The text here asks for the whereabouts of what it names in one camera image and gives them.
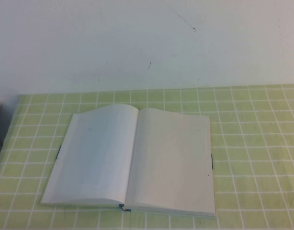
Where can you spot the green checked tablecloth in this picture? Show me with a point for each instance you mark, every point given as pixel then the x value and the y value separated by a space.
pixel 252 143

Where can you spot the white paper book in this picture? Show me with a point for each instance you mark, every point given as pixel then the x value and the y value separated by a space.
pixel 137 155

